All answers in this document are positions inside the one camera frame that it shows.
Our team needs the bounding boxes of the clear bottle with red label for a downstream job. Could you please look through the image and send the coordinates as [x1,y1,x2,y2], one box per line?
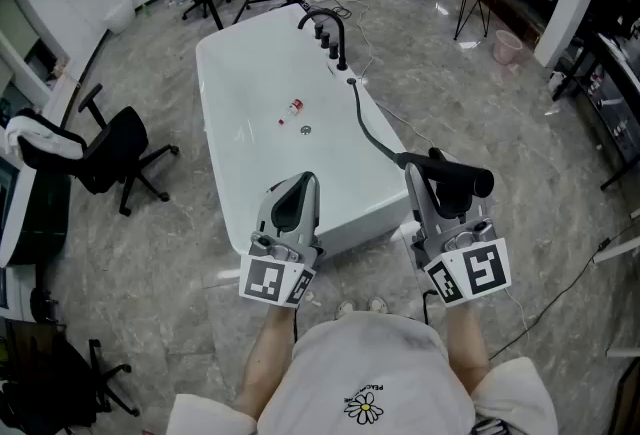
[277,97,306,127]

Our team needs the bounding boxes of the white garment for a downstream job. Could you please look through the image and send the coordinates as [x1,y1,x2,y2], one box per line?
[4,114,85,160]

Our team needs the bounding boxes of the black floor cable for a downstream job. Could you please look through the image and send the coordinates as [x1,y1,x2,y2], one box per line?
[488,221,640,362]

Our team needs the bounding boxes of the white floor cable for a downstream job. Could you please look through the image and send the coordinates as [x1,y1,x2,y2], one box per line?
[343,0,436,149]

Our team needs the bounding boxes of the black curved faucet spout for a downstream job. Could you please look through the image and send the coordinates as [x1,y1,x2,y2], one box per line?
[297,8,350,72]

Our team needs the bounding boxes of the black cylindrical handle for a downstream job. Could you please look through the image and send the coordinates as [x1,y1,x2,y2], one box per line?
[394,147,496,200]

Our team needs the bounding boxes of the person's left forearm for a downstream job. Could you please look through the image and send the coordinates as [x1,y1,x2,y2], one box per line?
[233,303,297,420]

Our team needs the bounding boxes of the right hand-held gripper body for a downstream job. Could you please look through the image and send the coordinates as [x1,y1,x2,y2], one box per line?
[410,217,512,309]

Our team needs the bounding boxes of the person's right forearm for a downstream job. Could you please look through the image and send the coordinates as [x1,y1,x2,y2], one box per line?
[443,297,492,398]

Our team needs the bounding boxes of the person's white shirt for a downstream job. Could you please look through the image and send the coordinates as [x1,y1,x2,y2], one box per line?
[164,311,559,435]

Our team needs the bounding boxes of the pink plastic bin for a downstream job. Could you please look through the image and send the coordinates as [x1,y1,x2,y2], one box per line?
[492,29,523,66]

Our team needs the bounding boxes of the black side table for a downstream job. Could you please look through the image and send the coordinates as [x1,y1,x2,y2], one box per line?
[549,0,640,192]

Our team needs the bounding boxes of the black shower hose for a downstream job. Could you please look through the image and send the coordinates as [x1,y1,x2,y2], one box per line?
[351,81,407,167]

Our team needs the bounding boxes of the white bathtub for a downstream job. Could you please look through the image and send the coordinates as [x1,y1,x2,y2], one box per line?
[194,2,417,260]

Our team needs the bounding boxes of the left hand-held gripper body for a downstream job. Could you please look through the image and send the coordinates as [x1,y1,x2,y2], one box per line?
[238,227,326,309]

